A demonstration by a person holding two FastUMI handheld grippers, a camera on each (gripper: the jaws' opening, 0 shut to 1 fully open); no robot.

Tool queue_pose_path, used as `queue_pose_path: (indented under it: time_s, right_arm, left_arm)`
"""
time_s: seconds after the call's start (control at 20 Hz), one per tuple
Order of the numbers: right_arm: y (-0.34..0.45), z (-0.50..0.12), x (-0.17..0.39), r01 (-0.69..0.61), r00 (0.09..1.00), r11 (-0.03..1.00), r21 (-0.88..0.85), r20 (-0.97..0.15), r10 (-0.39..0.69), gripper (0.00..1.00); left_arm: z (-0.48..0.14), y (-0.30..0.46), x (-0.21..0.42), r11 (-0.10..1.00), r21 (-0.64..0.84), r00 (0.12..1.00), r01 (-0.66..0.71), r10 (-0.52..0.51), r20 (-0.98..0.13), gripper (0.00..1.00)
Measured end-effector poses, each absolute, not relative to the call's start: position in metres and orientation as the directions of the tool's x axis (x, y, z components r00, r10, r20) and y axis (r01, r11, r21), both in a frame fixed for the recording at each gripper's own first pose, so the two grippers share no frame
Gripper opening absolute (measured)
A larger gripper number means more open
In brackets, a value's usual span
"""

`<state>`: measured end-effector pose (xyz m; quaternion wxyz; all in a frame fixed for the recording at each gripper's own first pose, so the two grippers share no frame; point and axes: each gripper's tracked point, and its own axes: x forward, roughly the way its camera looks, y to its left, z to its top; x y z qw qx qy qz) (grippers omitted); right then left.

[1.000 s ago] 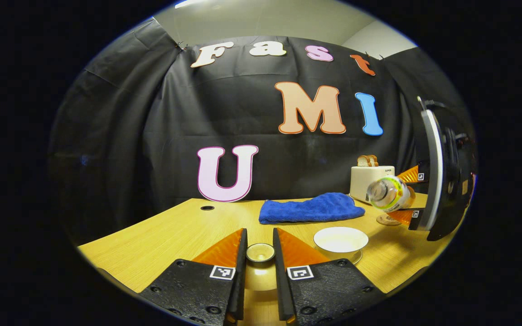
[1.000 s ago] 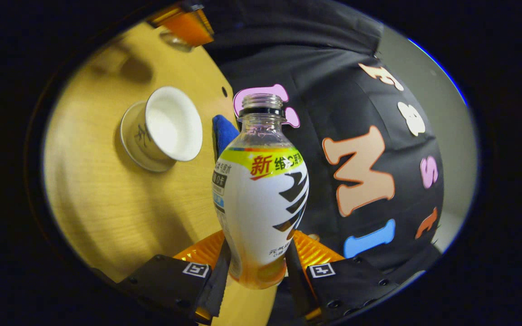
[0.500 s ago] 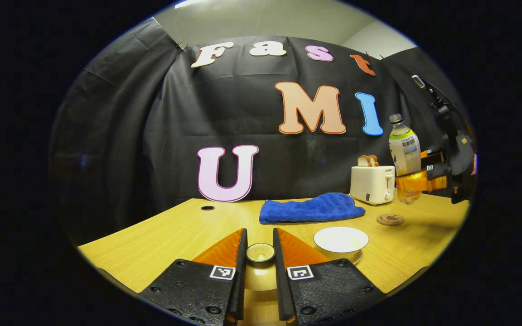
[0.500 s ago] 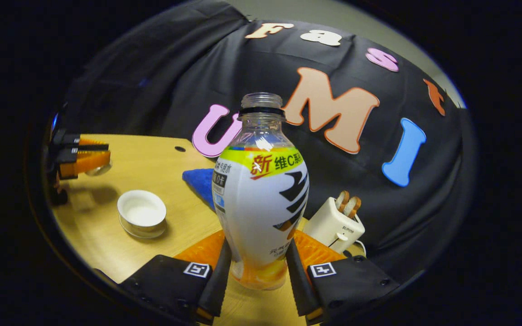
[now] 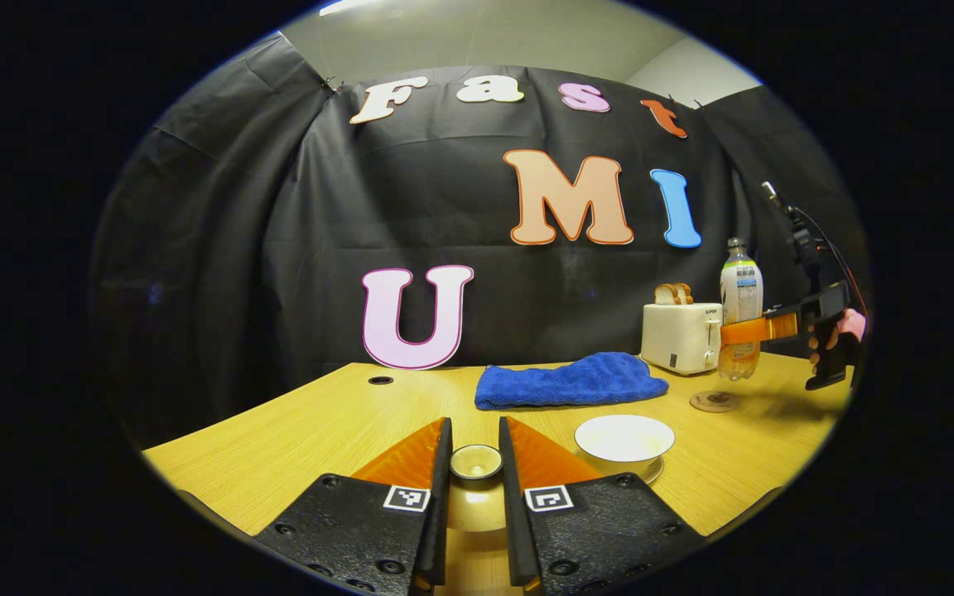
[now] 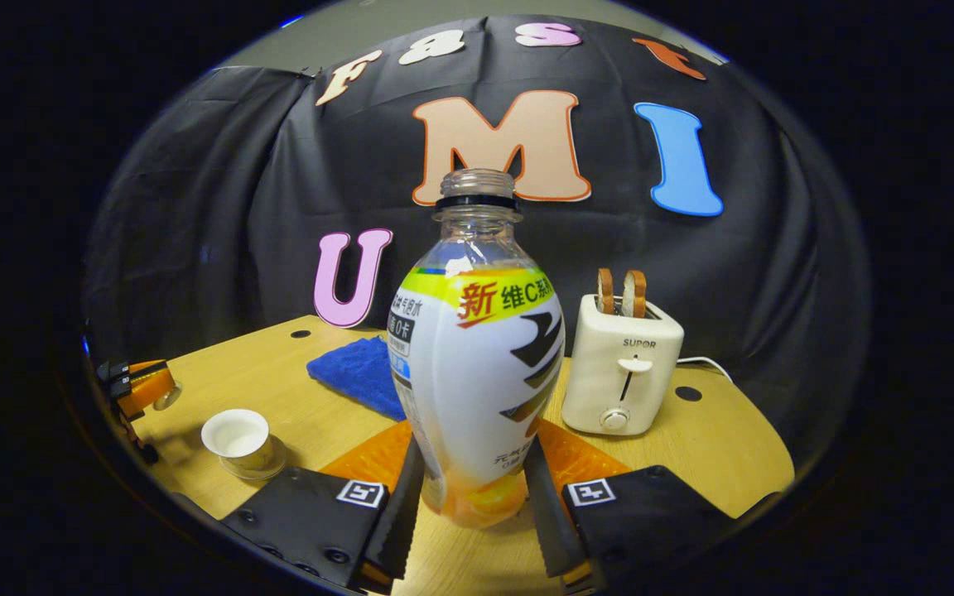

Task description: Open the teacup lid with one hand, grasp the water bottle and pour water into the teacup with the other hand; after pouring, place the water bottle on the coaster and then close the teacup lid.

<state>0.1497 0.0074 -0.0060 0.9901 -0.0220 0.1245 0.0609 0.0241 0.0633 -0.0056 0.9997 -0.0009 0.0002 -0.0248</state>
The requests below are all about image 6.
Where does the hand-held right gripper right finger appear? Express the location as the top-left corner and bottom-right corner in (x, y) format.
(524, 418), (735, 593)

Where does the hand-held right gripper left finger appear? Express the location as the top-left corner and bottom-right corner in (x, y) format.
(220, 421), (426, 593)

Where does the cream ceramic teacup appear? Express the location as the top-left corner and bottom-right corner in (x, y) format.
(201, 408), (287, 481)

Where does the plastic water bottle orange label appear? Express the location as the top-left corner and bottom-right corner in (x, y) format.
(388, 169), (566, 529)

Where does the blue towel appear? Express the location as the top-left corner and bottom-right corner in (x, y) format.
(306, 335), (408, 423)

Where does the cream toaster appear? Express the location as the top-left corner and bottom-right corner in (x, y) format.
(561, 294), (685, 437)

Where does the black backdrop cloth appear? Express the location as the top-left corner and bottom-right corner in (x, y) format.
(84, 15), (871, 473)

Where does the white toaster cable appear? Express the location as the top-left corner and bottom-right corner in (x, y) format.
(676, 356), (735, 383)

